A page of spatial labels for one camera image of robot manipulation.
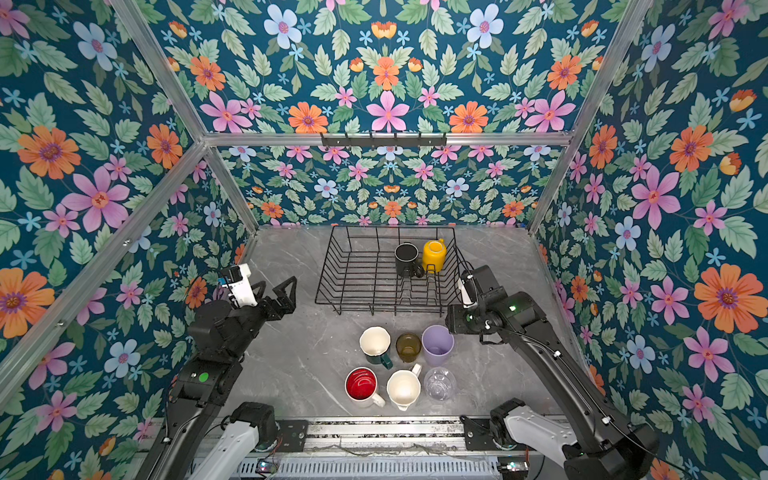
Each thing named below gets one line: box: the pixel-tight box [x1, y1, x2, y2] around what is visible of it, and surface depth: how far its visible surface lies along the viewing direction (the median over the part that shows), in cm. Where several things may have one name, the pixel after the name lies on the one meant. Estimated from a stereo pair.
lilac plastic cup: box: [422, 324, 455, 367], surface depth 82 cm
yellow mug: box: [422, 238, 447, 273], surface depth 100 cm
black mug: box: [394, 242, 425, 278], surface depth 98 cm
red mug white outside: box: [344, 366, 386, 408], surface depth 76 cm
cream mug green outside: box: [359, 326, 393, 370], surface depth 82 cm
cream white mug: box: [386, 363, 422, 412], surface depth 76 cm
